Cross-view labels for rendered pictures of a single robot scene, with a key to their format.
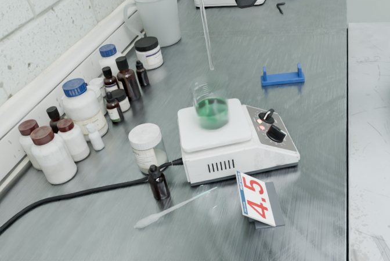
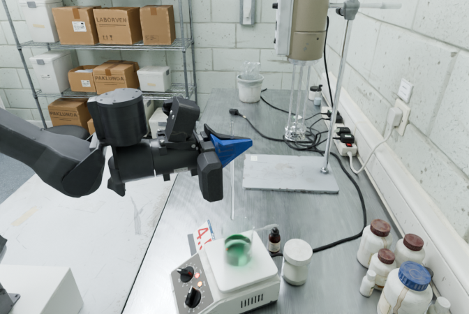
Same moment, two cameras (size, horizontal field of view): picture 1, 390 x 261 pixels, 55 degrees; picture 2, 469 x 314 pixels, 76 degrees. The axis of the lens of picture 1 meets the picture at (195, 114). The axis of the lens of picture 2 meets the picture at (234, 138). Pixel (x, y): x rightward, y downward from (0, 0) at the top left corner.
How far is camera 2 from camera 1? 0.94 m
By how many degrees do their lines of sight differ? 114
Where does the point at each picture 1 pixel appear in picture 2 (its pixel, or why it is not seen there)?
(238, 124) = (216, 254)
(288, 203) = (183, 248)
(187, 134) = (256, 242)
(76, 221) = (319, 226)
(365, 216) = (138, 244)
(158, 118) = not seen: outside the picture
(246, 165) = not seen: hidden behind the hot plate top
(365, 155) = (114, 294)
